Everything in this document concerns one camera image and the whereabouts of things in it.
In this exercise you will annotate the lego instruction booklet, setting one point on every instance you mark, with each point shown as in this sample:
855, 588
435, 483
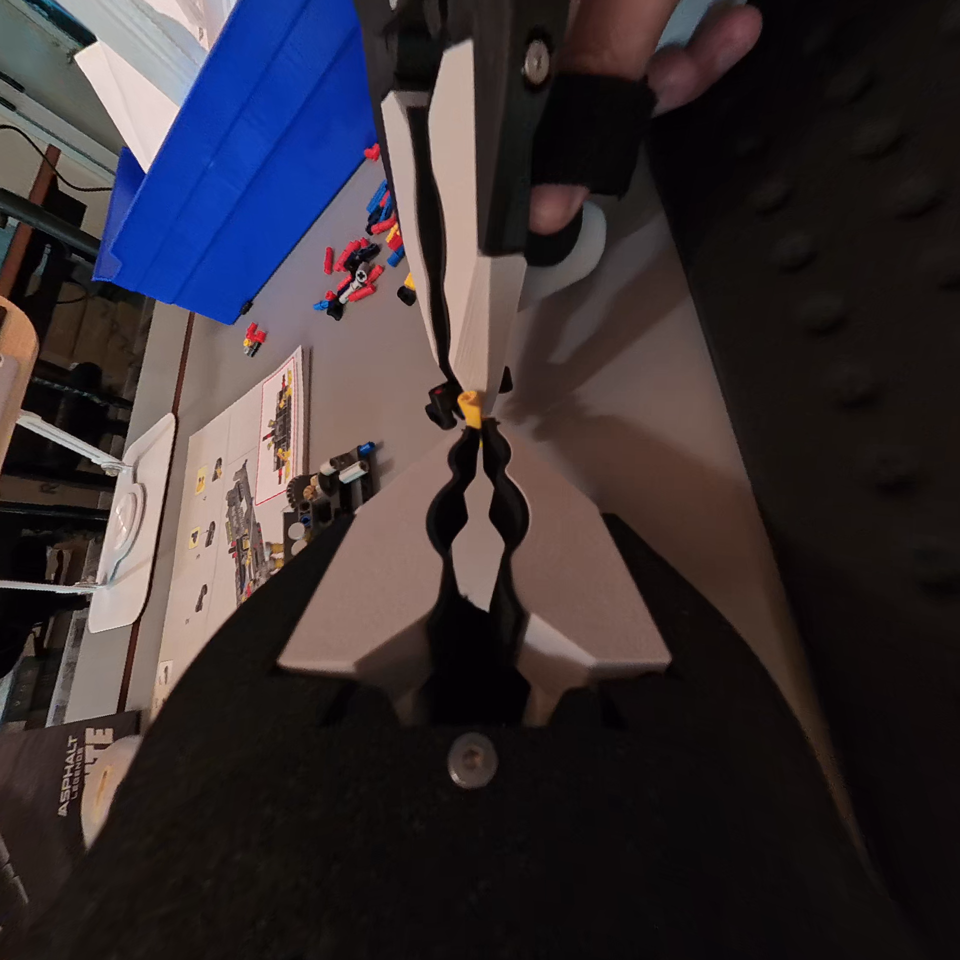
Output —
217, 510

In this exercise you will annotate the black dimpled cloth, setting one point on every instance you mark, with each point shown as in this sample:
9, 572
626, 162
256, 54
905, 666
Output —
825, 375

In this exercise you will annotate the yellow lego piece blue pin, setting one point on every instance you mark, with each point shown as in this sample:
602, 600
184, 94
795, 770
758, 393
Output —
469, 409

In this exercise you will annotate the pile of lego pins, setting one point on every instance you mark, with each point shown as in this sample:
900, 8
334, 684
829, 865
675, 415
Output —
360, 270

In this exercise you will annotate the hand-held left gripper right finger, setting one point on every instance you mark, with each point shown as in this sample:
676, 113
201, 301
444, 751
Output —
592, 592

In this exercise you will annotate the small red yellow lego cluster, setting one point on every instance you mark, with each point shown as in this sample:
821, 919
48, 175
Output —
255, 341

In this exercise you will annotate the black lego connector piece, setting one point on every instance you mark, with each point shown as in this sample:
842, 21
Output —
441, 405

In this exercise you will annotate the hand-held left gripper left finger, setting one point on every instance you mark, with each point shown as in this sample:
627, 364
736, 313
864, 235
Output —
367, 592

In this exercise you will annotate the partly built lego chassis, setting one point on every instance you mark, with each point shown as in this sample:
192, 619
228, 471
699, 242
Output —
330, 495

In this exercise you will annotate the blue plastic bin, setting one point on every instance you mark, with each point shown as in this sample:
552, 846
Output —
240, 150

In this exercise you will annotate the lego set box yellow car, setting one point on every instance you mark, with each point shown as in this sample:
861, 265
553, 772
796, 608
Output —
45, 810

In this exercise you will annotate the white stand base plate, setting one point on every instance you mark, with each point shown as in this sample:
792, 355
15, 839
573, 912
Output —
135, 540

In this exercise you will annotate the person's right hand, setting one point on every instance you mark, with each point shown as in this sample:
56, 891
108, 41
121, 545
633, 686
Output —
637, 37

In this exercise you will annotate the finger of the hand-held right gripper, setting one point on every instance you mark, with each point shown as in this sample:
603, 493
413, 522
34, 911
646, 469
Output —
469, 225
401, 187

